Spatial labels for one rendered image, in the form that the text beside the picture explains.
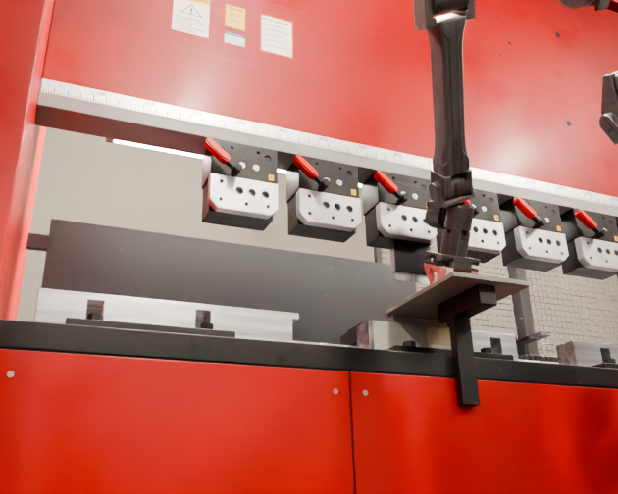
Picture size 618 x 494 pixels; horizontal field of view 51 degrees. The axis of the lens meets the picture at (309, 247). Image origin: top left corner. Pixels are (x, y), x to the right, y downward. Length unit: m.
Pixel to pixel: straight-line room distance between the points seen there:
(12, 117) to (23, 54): 0.12
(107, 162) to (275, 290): 1.94
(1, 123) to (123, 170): 2.57
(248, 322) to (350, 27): 0.85
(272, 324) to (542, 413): 0.59
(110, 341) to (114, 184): 2.56
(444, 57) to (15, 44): 0.76
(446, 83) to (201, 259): 0.92
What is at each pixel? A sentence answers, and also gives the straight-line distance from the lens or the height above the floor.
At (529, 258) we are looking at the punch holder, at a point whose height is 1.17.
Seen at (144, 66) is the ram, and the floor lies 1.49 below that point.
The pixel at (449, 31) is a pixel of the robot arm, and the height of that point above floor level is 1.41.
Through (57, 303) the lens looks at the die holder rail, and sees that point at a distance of 1.25.
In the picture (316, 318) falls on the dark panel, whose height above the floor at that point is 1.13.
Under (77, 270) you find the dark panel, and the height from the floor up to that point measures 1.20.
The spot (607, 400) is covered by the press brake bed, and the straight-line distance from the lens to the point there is 1.60.
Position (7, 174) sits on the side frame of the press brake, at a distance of 1.10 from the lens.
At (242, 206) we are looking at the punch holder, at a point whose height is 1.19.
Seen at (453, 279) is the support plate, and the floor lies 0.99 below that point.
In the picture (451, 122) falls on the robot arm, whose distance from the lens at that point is 1.35.
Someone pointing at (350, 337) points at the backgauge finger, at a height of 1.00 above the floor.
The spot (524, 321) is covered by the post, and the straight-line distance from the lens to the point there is 2.70.
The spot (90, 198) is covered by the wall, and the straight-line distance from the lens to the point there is 3.58.
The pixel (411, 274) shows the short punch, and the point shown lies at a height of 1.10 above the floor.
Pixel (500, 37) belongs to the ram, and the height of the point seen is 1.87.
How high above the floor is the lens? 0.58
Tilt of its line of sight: 23 degrees up
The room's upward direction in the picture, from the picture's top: 1 degrees counter-clockwise
